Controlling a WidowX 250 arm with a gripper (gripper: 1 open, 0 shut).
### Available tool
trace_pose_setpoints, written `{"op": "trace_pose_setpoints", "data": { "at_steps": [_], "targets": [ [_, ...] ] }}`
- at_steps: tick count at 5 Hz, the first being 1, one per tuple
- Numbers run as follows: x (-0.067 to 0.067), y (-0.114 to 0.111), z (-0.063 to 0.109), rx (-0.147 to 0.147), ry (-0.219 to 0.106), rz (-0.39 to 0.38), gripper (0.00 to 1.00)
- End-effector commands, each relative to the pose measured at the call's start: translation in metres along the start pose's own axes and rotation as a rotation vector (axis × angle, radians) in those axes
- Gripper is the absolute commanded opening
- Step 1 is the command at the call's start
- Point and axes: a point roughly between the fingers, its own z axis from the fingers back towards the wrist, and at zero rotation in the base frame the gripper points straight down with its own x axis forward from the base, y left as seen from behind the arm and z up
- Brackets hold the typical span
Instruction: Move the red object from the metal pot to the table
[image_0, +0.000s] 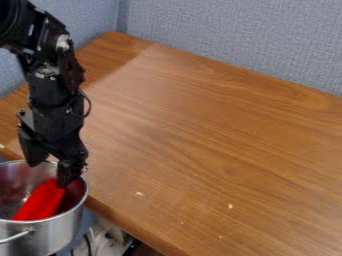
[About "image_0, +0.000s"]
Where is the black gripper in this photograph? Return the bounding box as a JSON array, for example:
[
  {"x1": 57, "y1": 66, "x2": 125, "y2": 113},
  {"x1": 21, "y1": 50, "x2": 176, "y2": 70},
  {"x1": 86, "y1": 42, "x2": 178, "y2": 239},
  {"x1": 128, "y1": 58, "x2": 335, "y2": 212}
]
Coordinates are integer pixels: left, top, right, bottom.
[{"x1": 17, "y1": 93, "x2": 88, "y2": 188}]

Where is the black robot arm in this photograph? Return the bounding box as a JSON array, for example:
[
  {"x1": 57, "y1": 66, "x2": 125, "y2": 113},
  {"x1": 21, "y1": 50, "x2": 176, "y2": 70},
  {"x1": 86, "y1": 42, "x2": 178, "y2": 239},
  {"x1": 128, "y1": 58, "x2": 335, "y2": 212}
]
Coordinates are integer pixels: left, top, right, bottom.
[{"x1": 0, "y1": 0, "x2": 92, "y2": 188}]

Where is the red object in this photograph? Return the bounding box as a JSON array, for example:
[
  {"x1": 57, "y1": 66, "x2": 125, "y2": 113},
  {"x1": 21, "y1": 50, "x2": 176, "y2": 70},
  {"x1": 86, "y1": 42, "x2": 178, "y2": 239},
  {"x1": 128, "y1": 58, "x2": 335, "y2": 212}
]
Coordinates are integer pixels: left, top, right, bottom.
[{"x1": 11, "y1": 178, "x2": 65, "y2": 221}]

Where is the metal pot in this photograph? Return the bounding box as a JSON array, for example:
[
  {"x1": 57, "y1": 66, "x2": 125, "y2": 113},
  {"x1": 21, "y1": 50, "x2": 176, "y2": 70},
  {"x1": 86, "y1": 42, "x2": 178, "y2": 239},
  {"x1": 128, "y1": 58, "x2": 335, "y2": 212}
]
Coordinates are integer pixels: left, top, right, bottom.
[{"x1": 0, "y1": 160, "x2": 88, "y2": 256}]

